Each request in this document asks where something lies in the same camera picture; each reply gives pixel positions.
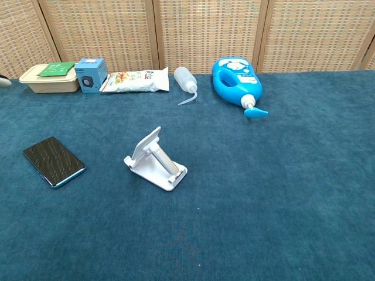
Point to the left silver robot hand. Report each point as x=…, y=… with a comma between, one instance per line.
x=4, y=82

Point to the black smartphone with teal edge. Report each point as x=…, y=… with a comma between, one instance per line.
x=54, y=161

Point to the white plastic block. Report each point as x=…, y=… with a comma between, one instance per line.
x=149, y=175

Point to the clear squeeze wash bottle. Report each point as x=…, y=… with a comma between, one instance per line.
x=184, y=77

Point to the blue pump detergent bottle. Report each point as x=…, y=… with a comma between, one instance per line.
x=237, y=83

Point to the beige lidded lunch box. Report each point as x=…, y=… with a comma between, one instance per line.
x=49, y=83

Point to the green flat packet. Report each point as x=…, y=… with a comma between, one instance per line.
x=57, y=68

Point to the blue speaker carton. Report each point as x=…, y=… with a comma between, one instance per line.
x=89, y=76

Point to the white snack bag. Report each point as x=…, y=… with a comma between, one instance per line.
x=137, y=80

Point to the woven bamboo folding screen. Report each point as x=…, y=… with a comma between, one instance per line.
x=205, y=32

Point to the blue carpet table cover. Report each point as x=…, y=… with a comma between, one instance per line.
x=234, y=190

